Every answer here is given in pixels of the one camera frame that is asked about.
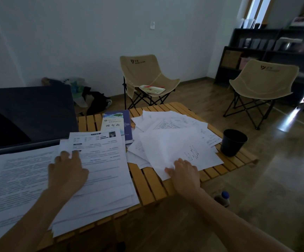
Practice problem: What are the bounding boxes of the pile of white papers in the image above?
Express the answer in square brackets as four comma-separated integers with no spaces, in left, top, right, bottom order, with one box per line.
[126,110,224,182]

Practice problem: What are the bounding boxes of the sorted text document stack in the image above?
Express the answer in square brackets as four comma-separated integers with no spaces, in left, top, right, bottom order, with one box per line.
[0,145,61,245]

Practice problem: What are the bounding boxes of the thin stack of sorted sheets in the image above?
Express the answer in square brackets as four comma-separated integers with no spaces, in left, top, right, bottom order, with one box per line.
[50,129,141,238]

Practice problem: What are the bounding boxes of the metal pot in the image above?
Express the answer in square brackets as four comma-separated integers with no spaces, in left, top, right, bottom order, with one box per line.
[275,37,304,52]

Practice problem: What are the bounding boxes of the tall narrow window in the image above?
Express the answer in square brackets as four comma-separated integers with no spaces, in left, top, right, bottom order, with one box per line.
[242,0,275,29]

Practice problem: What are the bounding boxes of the grey laptop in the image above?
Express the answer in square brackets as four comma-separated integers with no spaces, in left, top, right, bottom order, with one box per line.
[0,85,80,166]

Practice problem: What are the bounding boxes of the black shelf unit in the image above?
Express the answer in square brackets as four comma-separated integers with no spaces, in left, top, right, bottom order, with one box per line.
[214,28,304,107]

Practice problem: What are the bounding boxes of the person's left forearm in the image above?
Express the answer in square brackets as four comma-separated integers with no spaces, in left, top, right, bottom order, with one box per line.
[0,189,71,252]

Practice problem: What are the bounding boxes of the beige folding chair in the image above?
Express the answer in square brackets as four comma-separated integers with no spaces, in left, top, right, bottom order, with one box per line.
[222,58,300,131]
[119,54,181,110]

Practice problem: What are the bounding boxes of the red and white booklet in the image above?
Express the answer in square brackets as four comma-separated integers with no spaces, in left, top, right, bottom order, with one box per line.
[138,84,166,96]

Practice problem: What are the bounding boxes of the pink storage box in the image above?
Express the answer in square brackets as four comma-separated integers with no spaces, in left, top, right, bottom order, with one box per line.
[239,57,252,70]

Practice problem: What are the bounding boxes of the woven storage basket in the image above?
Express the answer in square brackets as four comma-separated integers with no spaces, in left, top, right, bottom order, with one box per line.
[221,49,243,69]

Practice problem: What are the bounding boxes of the wooden slatted table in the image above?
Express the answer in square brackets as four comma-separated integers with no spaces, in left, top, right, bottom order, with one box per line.
[35,102,259,252]

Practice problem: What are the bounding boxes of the red and white box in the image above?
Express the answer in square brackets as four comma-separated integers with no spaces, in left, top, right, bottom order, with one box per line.
[290,16,304,27]

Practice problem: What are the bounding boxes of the person's right hand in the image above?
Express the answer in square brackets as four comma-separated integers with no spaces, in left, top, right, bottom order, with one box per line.
[164,158,202,199]

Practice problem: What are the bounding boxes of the dark bottle with blue cap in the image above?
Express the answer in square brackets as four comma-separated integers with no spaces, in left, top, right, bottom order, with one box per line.
[214,190,231,208]

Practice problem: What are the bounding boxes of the black plastic pot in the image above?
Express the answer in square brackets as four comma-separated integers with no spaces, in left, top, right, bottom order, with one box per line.
[220,128,249,158]

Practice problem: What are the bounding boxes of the blue booklet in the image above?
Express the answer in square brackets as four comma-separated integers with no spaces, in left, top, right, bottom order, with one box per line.
[100,110,134,145]

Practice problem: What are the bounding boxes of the person's left hand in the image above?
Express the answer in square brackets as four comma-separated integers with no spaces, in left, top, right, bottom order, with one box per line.
[48,150,89,199]

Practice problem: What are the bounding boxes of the person's right forearm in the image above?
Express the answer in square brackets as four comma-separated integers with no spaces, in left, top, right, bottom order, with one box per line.
[190,189,294,252]

